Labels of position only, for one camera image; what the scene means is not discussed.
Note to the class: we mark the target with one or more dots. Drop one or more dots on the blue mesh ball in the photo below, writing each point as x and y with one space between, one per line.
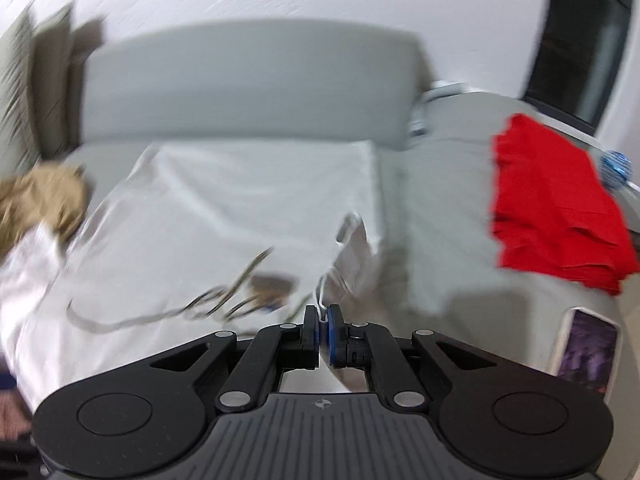
616 167

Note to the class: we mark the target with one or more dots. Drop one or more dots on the tan knit garment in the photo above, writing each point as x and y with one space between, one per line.
35 200

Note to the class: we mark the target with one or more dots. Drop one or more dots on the light grey back cushion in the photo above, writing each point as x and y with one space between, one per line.
15 85

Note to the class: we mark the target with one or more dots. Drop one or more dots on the dark window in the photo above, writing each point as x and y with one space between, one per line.
575 45

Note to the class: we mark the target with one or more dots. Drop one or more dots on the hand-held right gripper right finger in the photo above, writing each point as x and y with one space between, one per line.
331 335

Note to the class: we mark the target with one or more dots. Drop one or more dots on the folded red cloth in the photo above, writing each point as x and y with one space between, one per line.
550 210

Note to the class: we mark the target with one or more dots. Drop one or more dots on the white printed shirt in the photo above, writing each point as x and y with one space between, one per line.
225 200

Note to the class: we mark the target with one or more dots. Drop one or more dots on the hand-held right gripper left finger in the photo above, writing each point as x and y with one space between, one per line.
311 330

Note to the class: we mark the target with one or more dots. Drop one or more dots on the smartphone with purple screen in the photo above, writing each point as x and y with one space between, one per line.
587 350

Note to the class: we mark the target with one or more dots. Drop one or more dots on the grey fabric sofa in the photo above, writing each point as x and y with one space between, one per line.
440 220

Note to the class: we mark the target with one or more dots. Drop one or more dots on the taupe back cushion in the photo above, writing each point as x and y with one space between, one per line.
55 85

